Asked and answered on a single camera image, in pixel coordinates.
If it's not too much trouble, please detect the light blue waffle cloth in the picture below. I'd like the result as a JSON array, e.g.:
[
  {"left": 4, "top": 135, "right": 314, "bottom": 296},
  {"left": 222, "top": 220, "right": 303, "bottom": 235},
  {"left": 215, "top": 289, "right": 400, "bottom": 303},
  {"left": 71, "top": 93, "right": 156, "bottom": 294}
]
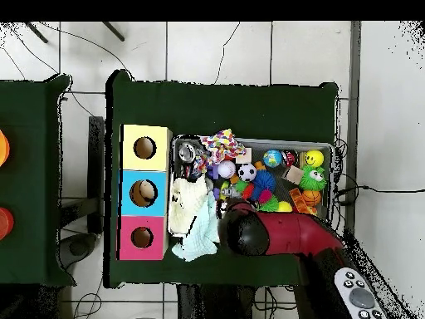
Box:
[{"left": 171, "top": 195, "right": 221, "bottom": 263}]

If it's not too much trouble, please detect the cream waffle cloth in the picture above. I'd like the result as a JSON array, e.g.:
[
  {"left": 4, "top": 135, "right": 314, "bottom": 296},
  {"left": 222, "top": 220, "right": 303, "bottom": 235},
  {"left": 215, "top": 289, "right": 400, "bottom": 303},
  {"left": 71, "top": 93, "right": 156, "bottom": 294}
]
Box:
[{"left": 169, "top": 175, "right": 209, "bottom": 233}]

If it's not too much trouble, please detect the orange plastic tray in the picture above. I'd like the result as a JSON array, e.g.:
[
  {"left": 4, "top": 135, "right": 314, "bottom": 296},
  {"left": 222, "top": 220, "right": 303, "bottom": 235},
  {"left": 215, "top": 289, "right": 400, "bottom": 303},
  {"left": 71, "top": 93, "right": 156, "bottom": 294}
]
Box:
[{"left": 287, "top": 187, "right": 316, "bottom": 215}]

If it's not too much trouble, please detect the wooden box with three holes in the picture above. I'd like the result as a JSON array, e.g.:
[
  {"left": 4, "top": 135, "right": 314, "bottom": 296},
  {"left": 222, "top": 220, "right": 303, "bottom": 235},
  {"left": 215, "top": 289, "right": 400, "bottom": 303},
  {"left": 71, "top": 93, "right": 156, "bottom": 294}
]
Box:
[{"left": 117, "top": 124, "right": 173, "bottom": 261}]

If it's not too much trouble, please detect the clear mesh bin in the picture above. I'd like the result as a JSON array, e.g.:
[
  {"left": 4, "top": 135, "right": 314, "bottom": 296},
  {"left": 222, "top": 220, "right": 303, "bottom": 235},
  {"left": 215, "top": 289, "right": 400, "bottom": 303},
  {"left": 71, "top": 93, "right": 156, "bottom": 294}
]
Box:
[{"left": 167, "top": 134, "right": 335, "bottom": 245}]

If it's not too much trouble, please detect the black and white soccer ball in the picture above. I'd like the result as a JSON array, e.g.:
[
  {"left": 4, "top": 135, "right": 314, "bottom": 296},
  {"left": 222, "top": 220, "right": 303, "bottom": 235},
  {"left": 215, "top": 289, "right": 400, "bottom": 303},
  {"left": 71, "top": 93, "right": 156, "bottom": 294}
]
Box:
[{"left": 237, "top": 163, "right": 258, "bottom": 183}]

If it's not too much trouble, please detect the white baseball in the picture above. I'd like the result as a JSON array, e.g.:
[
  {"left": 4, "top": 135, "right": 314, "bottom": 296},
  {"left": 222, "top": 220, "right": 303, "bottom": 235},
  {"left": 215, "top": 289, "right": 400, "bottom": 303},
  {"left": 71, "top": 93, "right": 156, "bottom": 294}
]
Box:
[{"left": 217, "top": 159, "right": 237, "bottom": 179}]

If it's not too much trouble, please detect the large blue spiky ball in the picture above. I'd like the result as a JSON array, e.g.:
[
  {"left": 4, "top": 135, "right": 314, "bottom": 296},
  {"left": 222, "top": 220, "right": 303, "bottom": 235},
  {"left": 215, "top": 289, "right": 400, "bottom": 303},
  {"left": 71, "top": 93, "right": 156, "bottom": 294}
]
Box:
[{"left": 251, "top": 169, "right": 277, "bottom": 194}]

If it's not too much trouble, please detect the blue globe ball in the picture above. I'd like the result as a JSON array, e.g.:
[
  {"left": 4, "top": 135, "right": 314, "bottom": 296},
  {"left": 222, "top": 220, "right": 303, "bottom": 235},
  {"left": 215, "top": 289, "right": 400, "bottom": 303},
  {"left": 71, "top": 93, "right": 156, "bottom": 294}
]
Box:
[{"left": 262, "top": 149, "right": 284, "bottom": 169}]

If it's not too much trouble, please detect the colourful spotted cloth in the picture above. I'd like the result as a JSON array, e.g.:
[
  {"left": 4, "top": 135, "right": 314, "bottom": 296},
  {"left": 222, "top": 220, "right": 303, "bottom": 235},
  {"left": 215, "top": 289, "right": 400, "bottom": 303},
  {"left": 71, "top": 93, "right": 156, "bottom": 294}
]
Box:
[{"left": 198, "top": 128, "right": 247, "bottom": 166}]

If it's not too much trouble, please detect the green googly-eyed puffer ball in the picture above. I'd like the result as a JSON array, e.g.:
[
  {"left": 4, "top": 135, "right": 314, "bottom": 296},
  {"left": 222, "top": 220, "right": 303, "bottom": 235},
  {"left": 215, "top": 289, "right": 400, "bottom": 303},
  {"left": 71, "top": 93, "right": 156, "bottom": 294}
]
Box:
[{"left": 297, "top": 164, "right": 328, "bottom": 193}]

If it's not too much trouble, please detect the dark green table cloth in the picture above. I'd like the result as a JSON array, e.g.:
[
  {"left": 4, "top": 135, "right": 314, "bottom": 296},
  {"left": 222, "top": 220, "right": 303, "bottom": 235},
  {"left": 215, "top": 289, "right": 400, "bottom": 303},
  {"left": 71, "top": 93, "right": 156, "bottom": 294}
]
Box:
[{"left": 104, "top": 69, "right": 340, "bottom": 293}]

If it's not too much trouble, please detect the grey floor base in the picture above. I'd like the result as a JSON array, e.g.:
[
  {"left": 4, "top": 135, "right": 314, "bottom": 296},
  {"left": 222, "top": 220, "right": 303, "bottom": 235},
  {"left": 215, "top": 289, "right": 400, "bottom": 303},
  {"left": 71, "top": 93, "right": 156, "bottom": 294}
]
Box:
[{"left": 58, "top": 232, "right": 98, "bottom": 269}]

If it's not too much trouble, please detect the black tripod leg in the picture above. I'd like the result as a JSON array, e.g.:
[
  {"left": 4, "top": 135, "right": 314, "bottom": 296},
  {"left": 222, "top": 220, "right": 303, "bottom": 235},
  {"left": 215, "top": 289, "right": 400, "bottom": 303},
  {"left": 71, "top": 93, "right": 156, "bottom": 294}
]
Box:
[
  {"left": 101, "top": 21, "right": 125, "bottom": 42},
  {"left": 24, "top": 21, "right": 49, "bottom": 44}
]

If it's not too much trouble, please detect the dark green side cloth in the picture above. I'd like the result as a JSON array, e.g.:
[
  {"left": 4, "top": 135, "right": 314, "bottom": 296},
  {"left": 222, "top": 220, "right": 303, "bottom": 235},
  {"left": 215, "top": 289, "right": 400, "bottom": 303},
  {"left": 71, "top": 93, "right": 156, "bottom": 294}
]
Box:
[{"left": 0, "top": 74, "right": 76, "bottom": 287}]

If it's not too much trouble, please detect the orange cup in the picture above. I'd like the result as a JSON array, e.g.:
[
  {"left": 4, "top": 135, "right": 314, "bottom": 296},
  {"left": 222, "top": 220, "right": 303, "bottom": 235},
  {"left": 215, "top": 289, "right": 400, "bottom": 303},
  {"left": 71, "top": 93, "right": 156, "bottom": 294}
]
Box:
[{"left": 0, "top": 129, "right": 11, "bottom": 167}]

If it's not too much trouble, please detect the black power cable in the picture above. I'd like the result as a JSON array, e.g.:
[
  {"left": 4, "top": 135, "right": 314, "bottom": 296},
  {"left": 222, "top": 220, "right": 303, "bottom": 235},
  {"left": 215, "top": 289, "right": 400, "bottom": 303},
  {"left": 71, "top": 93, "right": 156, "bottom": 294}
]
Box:
[{"left": 335, "top": 184, "right": 425, "bottom": 197}]

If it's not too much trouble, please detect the black furniture frame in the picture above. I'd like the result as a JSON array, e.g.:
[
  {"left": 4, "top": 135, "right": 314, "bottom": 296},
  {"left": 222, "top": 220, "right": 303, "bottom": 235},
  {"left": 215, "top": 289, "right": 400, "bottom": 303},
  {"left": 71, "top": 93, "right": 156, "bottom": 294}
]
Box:
[{"left": 59, "top": 115, "right": 106, "bottom": 235}]

